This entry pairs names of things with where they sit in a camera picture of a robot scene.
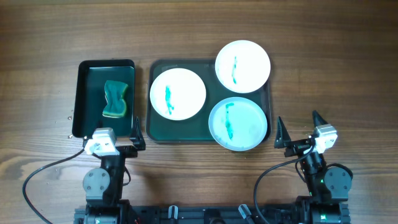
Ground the small black sponge tray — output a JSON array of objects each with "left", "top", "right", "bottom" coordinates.
[{"left": 72, "top": 59, "right": 136, "bottom": 138}]

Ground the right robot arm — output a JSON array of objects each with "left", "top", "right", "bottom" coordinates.
[{"left": 269, "top": 111, "right": 353, "bottom": 223}]

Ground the large dark green tray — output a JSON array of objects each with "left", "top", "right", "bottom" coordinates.
[{"left": 146, "top": 58, "right": 272, "bottom": 144}]

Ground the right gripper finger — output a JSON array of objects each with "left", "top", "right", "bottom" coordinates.
[
  {"left": 312, "top": 110, "right": 328, "bottom": 127},
  {"left": 274, "top": 116, "right": 292, "bottom": 147}
]

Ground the green and yellow sponge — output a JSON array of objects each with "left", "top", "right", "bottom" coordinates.
[{"left": 103, "top": 80, "right": 129, "bottom": 118}]

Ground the white plate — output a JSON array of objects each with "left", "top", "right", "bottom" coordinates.
[
  {"left": 149, "top": 68, "right": 206, "bottom": 121},
  {"left": 215, "top": 40, "right": 271, "bottom": 93},
  {"left": 208, "top": 97, "right": 268, "bottom": 152}
]

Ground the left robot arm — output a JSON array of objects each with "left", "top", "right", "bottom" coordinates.
[{"left": 74, "top": 118, "right": 146, "bottom": 224}]

